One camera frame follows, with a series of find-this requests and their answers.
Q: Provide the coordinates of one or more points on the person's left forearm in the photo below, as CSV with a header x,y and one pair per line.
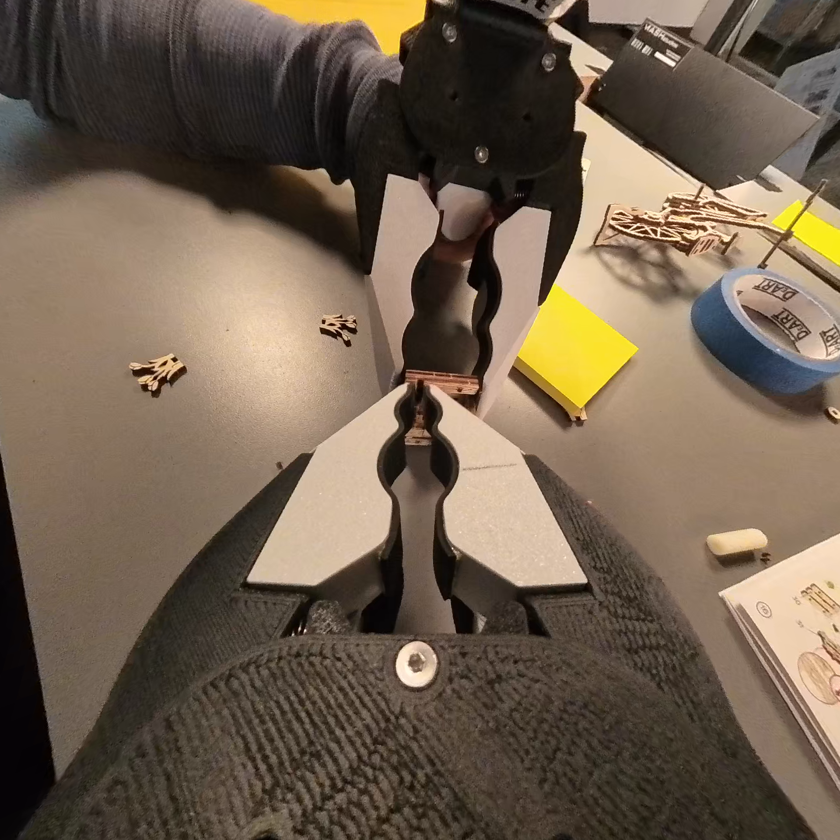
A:
x,y
197,79

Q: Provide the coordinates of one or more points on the model kit box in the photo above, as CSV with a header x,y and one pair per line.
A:
x,y
709,111

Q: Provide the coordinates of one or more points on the small flat wooden part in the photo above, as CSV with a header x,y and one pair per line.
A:
x,y
577,415

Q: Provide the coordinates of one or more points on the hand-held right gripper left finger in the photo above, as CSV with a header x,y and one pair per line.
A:
x,y
328,518

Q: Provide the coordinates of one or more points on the blue tape roll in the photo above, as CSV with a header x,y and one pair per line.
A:
x,y
735,334

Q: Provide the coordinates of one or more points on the yellow paper sheet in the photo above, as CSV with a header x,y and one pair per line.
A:
x,y
817,233
341,19

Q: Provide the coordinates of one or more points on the person's left hand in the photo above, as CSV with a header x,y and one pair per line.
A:
x,y
459,250

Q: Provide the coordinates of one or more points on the small wooden crate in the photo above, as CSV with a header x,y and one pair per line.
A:
x,y
453,380

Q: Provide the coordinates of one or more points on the wooden bicycle model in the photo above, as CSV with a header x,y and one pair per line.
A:
x,y
682,226

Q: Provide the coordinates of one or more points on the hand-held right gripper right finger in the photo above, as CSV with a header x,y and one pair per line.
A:
x,y
505,525

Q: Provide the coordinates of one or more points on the yellow sticky note pad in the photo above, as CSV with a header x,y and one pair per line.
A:
x,y
571,348

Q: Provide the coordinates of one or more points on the instruction booklet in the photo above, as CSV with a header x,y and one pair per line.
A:
x,y
800,630

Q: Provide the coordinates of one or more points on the pale wax stick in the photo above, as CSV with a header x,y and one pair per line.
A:
x,y
736,546

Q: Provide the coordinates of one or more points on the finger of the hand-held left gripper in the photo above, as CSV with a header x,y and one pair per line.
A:
x,y
515,295
394,262

